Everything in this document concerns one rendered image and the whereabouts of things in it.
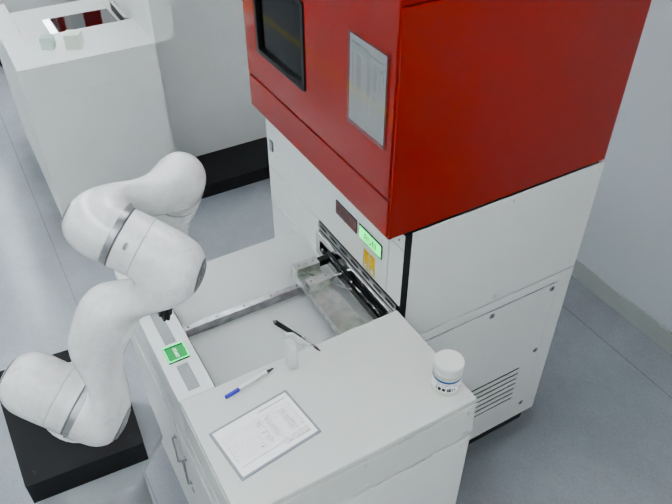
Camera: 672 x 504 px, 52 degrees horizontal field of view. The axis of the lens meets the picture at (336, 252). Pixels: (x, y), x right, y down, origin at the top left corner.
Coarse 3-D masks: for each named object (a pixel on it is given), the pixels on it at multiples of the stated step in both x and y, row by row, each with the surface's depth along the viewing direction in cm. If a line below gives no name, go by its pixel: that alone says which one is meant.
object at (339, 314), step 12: (300, 276) 209; (312, 276) 209; (324, 288) 204; (312, 300) 203; (324, 300) 201; (336, 300) 201; (324, 312) 197; (336, 312) 197; (348, 312) 197; (336, 324) 193; (348, 324) 193; (360, 324) 193
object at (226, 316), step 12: (288, 288) 209; (300, 288) 210; (252, 300) 205; (264, 300) 205; (276, 300) 207; (228, 312) 201; (240, 312) 202; (252, 312) 205; (192, 324) 197; (204, 324) 198; (216, 324) 200
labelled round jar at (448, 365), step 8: (440, 352) 161; (448, 352) 161; (456, 352) 161; (440, 360) 159; (448, 360) 159; (456, 360) 159; (440, 368) 158; (448, 368) 157; (456, 368) 157; (432, 376) 163; (440, 376) 159; (448, 376) 158; (456, 376) 159; (432, 384) 164; (440, 384) 161; (448, 384) 160; (456, 384) 161; (440, 392) 162; (448, 392) 162; (456, 392) 163
